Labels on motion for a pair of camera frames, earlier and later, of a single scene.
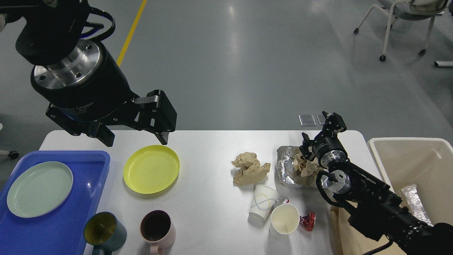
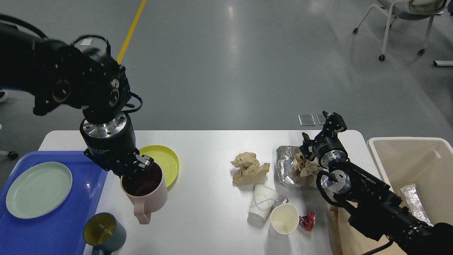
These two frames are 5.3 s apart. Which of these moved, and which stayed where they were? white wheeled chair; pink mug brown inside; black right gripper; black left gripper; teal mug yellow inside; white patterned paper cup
Moved: black left gripper; pink mug brown inside
Stayed: white wheeled chair; white patterned paper cup; black right gripper; teal mug yellow inside
